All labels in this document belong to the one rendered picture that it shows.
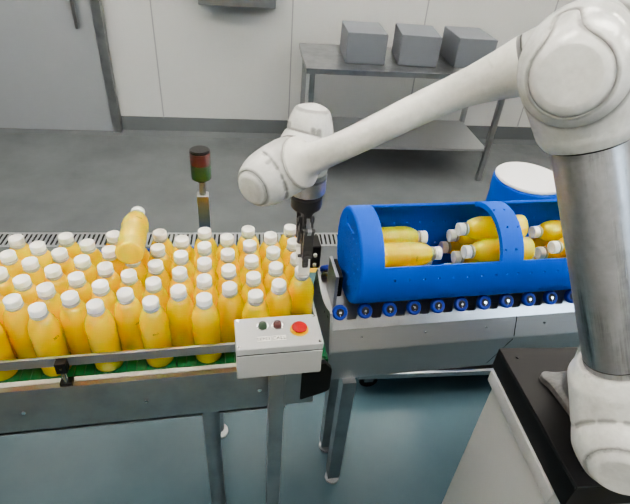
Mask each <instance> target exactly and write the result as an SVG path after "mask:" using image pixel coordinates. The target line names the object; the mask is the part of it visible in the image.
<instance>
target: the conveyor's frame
mask: <svg viewBox="0 0 630 504"><path fill-rule="evenodd" d="M331 374H332V368H331V365H330V364H329V363H328V362H327V361H326V360H324V358H322V361H321V370H320V371H319V372H308V373H297V374H286V378H285V397H284V407H286V404H294V403H304V402H313V396H314V395H317V394H320V393H323V392H326V391H327V390H329V388H330V381H331ZM74 378H75V379H74V383H73V386H62V387H60V381H61V378H53V379H42V380H30V381H19V382H7V383H0V436H7V435H16V434H26V433H36V432H45V431H55V430H65V429H74V428H84V427H94V426H103V425H113V424H123V423H132V422H142V421H152V420H161V419H171V418H181V417H190V416H200V415H202V418H203V427H204V436H205V445H206V454H207V464H208V473H209V482H210V491H211V500H212V504H226V499H225V486H224V473H223V459H222V446H221V439H223V438H225V437H226V436H227V434H228V427H227V425H226V424H224V416H223V413H229V412H238V411H248V410H258V409H267V405H268V376H265V377H254V378H243V379H238V378H237V369H236V363H228V364H216V365H204V366H193V367H181V368H169V369H158V370H146V371H135V372H123V373H111V374H100V375H88V376H77V377H74Z"/></svg>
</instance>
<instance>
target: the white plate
mask: <svg viewBox="0 0 630 504"><path fill-rule="evenodd" d="M495 174H496V176H497V178H498V179H499V180H500V181H501V182H502V183H504V184H505V185H507V186H509V187H511V188H513V189H515V190H518V191H521V192H524V193H528V194H534V195H554V194H556V190H555V183H554V177H553V171H551V170H549V169H546V168H544V167H541V166H538V165H535V164H530V163H524V162H507V163H503V164H501V165H499V166H498V167H497V168H496V170H495Z"/></svg>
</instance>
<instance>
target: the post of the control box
mask: <svg viewBox="0 0 630 504"><path fill-rule="evenodd" d="M285 378H286V375H276V376H268V405H267V458H266V504H279V495H280V476H281V456H282V436H283V417H284V397H285Z"/></svg>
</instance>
